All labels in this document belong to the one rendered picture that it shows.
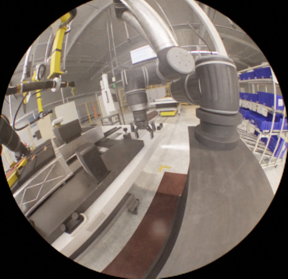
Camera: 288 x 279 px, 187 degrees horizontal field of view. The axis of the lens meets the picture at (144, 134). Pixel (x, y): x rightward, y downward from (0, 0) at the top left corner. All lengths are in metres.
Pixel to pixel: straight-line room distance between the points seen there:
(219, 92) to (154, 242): 1.20
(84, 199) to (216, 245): 0.36
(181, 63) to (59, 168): 0.60
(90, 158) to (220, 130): 0.46
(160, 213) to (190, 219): 0.94
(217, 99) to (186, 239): 0.39
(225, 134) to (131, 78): 0.46
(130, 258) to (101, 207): 0.92
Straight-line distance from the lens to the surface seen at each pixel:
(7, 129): 0.60
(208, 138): 0.37
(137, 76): 0.43
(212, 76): 0.36
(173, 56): 0.31
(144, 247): 1.13
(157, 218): 1.13
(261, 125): 1.59
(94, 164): 0.31
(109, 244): 1.25
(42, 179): 0.47
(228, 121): 0.35
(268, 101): 1.70
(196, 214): 0.22
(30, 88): 0.56
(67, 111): 5.34
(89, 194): 0.34
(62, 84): 0.66
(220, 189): 0.26
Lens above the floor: 1.11
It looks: 23 degrees down
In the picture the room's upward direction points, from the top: 11 degrees counter-clockwise
